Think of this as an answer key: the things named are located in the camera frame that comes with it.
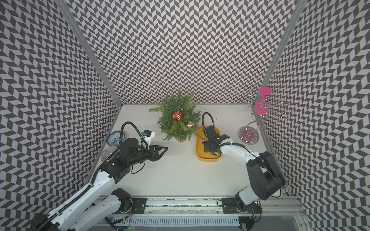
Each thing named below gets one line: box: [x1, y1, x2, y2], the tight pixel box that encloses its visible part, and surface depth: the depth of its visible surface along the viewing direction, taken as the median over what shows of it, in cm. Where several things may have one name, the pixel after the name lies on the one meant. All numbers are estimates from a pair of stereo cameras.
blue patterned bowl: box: [105, 130, 126, 147], surface depth 97 cm
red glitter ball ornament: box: [172, 111, 183, 122], surface depth 71 cm
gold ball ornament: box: [186, 120, 196, 130], surface depth 79 cm
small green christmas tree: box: [148, 87, 204, 143], surface depth 76 cm
